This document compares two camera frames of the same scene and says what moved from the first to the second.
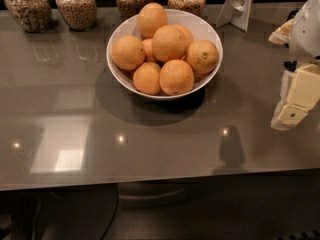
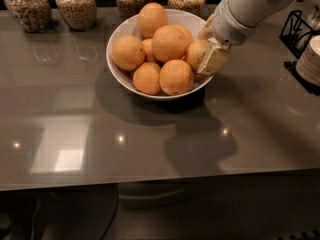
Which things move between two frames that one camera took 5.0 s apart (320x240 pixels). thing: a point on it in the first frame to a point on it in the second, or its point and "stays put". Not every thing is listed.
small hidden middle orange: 148,44 stays put
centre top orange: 168,44 stays put
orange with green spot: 202,55 stays put
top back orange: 151,17 stays put
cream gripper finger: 282,34 to 206,31
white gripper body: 307,29 to 229,28
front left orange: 146,78 stays put
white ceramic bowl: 202,27 stays put
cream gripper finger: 300,91 to 215,55
